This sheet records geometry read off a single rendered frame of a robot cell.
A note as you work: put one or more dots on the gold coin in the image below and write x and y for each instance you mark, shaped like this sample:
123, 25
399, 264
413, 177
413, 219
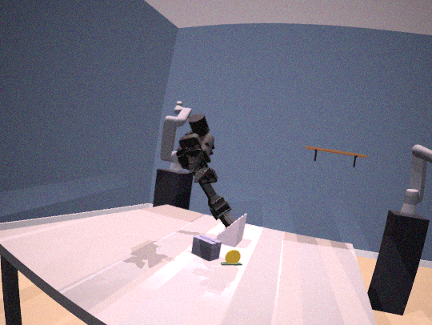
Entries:
232, 256

